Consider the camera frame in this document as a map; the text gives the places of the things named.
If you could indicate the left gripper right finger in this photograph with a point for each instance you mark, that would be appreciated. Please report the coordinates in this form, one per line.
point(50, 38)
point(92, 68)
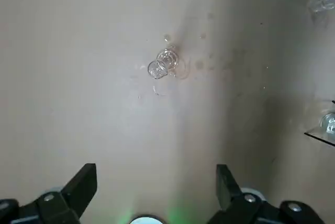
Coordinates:
point(243, 208)

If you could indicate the small glass beaker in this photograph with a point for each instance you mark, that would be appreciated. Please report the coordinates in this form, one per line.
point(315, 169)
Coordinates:
point(320, 2)

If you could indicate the glass graduated cylinder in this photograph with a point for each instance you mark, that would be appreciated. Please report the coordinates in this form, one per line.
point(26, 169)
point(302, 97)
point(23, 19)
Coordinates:
point(157, 68)

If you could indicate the tripod stand with mesh plate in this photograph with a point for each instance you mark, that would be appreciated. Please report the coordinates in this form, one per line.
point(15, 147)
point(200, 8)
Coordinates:
point(322, 135)

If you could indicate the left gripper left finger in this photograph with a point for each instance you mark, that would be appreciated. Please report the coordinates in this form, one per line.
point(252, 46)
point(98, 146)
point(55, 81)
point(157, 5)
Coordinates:
point(65, 203)

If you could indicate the large glass beaker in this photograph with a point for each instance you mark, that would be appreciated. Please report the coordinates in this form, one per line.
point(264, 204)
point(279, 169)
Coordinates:
point(328, 124)

